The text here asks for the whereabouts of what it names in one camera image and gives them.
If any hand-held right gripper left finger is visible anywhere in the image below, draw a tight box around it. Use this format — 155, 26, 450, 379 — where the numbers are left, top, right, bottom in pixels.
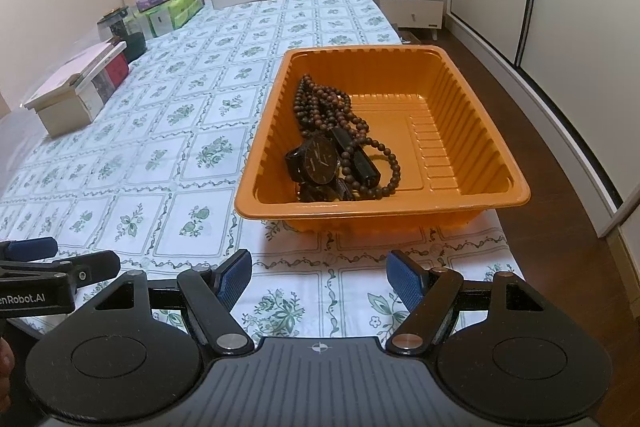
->
94, 249, 253, 356

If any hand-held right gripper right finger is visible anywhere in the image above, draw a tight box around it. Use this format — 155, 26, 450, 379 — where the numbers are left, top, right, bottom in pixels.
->
386, 250, 547, 357

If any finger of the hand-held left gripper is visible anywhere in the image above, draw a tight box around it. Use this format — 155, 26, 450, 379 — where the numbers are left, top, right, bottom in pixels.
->
47, 251, 121, 290
0, 237, 58, 264

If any brown bead bracelet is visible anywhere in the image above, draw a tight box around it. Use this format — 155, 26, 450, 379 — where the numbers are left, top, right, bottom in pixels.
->
345, 139, 404, 202

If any black block bracelet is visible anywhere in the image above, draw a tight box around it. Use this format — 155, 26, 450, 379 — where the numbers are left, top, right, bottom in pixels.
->
327, 127, 382, 188

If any black wrist watch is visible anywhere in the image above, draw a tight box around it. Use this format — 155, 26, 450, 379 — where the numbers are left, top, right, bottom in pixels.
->
285, 134, 361, 202

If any dark wooden bead necklace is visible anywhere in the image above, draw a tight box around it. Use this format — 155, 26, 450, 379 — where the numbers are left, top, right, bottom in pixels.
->
292, 74, 372, 148

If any orange plastic tray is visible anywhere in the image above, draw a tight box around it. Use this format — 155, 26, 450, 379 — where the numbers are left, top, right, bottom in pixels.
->
234, 45, 532, 235

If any person's left hand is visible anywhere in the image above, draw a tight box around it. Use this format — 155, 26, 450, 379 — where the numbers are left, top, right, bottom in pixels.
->
0, 341, 14, 410

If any white cardboard box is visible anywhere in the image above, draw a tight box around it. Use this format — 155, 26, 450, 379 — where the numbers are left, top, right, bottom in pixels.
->
37, 87, 103, 138

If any floral bed sheet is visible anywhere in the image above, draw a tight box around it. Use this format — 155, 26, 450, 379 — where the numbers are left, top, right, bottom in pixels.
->
0, 0, 526, 343

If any red dark printed box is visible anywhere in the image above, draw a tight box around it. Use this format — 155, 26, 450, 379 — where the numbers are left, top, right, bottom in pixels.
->
92, 54, 130, 102

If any dark green round container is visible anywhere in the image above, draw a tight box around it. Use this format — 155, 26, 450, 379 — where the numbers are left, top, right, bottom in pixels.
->
122, 32, 147, 62

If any patterned jar with dark lid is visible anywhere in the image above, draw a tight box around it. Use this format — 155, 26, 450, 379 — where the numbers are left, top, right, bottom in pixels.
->
97, 7, 131, 38

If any green tissue pack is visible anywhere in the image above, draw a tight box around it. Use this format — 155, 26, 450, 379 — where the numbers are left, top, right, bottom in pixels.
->
167, 0, 205, 28
135, 4, 172, 39

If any beige wardrobe with grey band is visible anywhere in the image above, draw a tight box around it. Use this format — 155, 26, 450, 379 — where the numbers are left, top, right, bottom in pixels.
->
447, 0, 640, 238

